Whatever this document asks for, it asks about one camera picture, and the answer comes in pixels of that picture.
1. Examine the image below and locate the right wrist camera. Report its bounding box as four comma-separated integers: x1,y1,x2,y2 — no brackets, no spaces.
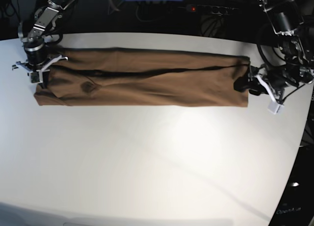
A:
28,72,41,84

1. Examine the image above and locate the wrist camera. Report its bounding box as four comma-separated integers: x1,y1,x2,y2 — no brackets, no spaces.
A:
28,72,41,84
267,101,285,115

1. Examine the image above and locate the brown T-shirt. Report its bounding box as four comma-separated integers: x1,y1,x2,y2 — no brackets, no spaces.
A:
34,48,250,107

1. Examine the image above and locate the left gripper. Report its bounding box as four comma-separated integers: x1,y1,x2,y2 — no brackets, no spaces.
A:
234,65,287,103

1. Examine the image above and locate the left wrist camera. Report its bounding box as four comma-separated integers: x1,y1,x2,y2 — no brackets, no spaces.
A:
267,101,285,115

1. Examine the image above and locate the black power strip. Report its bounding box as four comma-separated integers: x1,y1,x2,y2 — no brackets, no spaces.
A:
185,4,241,16

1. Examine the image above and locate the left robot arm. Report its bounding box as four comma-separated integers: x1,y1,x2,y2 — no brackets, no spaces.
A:
234,0,314,105

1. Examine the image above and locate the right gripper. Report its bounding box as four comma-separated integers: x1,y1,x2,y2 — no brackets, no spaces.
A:
12,48,68,89

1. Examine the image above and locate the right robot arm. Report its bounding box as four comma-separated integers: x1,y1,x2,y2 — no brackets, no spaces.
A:
12,0,77,86

